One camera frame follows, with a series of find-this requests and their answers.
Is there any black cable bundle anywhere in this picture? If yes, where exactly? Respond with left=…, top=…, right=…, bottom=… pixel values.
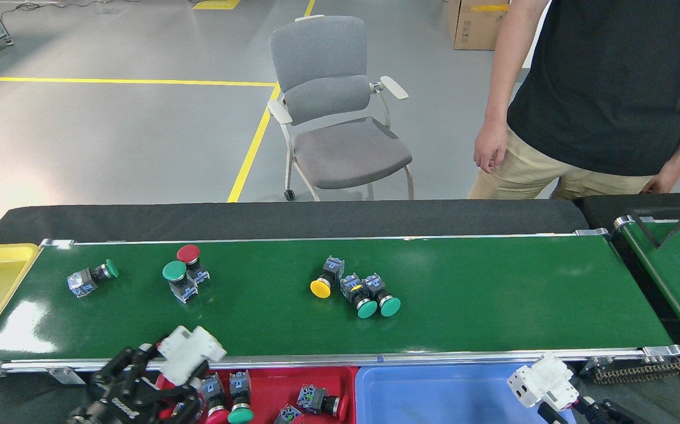
left=626, top=197, right=680, bottom=248

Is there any grey office chair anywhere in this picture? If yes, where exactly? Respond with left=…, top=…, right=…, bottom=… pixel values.
left=268, top=15, right=415, bottom=202

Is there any person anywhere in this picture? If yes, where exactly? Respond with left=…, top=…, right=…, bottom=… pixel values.
left=468, top=0, right=680, bottom=201

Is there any white circuit breaker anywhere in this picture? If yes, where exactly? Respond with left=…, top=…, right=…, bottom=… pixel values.
left=157, top=326, right=227, bottom=386
left=506, top=352, right=579, bottom=410

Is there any blue plastic tray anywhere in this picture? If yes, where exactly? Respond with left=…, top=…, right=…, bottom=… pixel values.
left=355, top=363, right=579, bottom=424

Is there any conveyor drive chain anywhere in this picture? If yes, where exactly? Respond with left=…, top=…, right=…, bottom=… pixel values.
left=592, top=359, right=680, bottom=385

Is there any red plastic tray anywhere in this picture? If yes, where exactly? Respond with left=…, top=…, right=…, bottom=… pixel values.
left=154, top=366, right=359, bottom=424

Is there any person's left hand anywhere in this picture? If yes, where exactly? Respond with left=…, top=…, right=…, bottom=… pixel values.
left=640, top=159, right=680, bottom=196

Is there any wide green conveyor belt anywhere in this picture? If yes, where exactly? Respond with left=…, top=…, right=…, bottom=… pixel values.
left=0, top=230, right=680, bottom=386

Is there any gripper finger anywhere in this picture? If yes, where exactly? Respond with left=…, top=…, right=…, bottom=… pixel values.
left=572, top=397, right=636, bottom=424
left=537, top=401, right=574, bottom=424

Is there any person's right hand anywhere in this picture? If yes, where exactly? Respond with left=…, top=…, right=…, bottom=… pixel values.
left=473, top=121, right=509, bottom=175

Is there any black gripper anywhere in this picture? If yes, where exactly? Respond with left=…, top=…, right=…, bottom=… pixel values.
left=69, top=343, right=212, bottom=424

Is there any yellow mushroom push button switch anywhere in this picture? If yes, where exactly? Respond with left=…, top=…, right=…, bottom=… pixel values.
left=309, top=256, right=345, bottom=299

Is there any brown cardboard box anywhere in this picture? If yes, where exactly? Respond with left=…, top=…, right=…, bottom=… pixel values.
left=446, top=0, right=511, bottom=51

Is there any green mushroom push button switch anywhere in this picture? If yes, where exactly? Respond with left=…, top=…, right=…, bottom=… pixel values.
left=161, top=260, right=199, bottom=304
left=362, top=273, right=402, bottom=318
left=227, top=371, right=255, bottom=424
left=340, top=273, right=379, bottom=320

